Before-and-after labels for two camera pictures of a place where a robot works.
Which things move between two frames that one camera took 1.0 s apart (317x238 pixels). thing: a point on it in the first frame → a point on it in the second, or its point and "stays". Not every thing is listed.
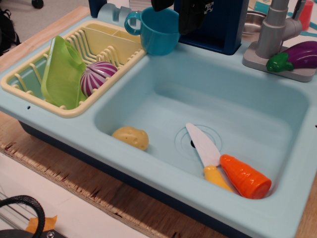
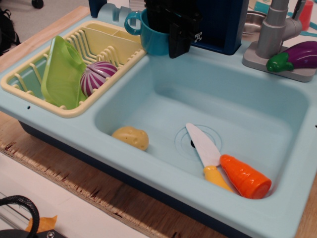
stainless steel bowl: [253, 22] stays
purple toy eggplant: [300, 55] stays
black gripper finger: [159, 5] → [161, 13]
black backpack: [9, 37] stays
